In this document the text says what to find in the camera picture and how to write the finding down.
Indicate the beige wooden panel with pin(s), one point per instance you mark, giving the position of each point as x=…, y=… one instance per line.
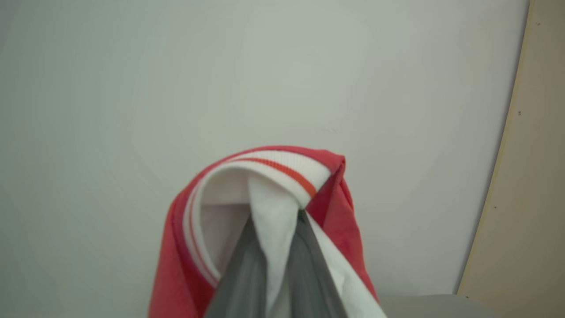
x=521, y=198

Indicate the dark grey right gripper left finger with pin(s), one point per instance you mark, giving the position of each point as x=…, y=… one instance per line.
x=242, y=278

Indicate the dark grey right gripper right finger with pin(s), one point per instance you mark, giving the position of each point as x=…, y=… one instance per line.
x=309, y=274

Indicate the white cloth garment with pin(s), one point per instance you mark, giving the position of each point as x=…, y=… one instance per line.
x=276, y=221

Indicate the red basketball jersey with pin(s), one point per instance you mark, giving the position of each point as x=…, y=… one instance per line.
x=176, y=274

